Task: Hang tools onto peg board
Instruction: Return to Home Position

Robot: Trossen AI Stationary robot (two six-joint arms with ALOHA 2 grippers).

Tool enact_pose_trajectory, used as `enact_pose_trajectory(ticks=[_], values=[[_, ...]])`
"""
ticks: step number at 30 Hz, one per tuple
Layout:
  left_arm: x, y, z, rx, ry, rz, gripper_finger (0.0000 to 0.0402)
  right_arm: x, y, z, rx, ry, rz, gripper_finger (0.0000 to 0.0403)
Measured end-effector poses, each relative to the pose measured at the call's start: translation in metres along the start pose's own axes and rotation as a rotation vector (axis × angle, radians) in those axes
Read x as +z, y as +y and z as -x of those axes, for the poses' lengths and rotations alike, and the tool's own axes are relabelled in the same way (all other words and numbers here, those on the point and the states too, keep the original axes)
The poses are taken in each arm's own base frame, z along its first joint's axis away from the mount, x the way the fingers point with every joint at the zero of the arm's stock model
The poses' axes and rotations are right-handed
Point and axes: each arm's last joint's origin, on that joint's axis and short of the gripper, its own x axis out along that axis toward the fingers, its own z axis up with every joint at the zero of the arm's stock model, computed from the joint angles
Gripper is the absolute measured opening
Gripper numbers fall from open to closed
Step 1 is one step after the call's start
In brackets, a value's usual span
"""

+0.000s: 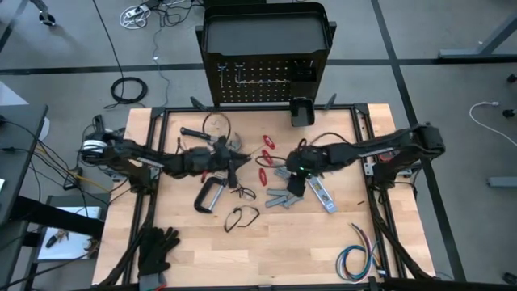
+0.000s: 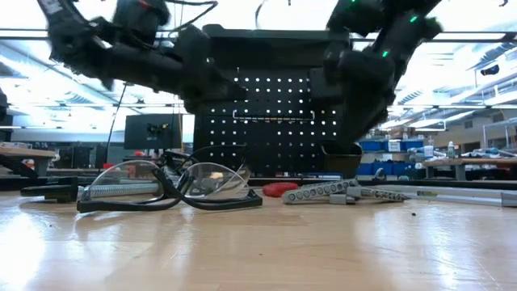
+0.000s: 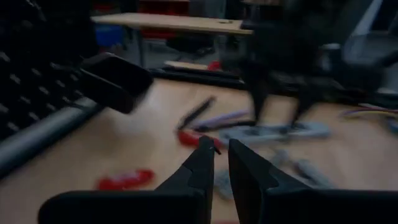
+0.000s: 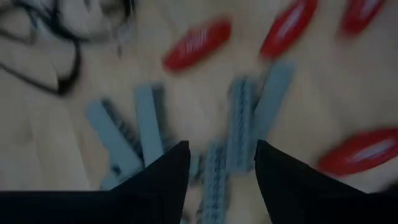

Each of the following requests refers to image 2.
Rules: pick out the wooden workbench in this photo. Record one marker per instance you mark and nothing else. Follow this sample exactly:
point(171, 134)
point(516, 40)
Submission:
point(28, 153)
point(460, 163)

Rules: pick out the black computer monitor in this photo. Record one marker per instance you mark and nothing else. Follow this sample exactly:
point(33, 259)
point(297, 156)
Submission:
point(153, 133)

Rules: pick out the black pegboard tool stand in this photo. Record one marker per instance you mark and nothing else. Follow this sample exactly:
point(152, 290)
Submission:
point(274, 48)

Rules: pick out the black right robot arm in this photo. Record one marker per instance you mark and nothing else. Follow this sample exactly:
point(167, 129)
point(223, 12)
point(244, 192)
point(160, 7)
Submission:
point(400, 24)

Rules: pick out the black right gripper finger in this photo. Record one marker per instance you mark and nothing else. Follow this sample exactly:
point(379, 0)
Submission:
point(351, 137)

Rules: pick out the small red object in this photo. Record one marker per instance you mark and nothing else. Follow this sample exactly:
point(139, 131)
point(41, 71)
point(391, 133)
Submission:
point(108, 166)

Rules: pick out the small black ceiling camera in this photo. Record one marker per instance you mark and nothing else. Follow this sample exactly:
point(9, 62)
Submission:
point(490, 70)

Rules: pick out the black C-clamp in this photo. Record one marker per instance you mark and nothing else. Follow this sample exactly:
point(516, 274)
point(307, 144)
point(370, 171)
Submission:
point(48, 190)

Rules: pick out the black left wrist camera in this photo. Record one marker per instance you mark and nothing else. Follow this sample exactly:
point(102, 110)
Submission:
point(139, 18)

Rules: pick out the clear safety glasses black frame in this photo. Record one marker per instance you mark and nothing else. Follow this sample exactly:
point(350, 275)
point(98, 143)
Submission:
point(226, 153)
point(210, 182)

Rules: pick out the black equipment box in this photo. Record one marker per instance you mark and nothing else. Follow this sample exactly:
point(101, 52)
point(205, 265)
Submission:
point(76, 157)

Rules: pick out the clear plastic bottle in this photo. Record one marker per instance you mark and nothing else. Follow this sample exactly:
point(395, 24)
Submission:
point(451, 151)

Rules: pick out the black plastic pegboard bin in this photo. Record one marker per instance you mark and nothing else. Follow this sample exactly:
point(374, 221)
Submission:
point(341, 165)

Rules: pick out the blue storage bin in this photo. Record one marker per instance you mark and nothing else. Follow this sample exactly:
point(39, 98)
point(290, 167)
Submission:
point(371, 146)
point(387, 169)
point(412, 145)

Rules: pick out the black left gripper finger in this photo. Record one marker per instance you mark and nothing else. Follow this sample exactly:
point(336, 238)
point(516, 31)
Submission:
point(234, 87)

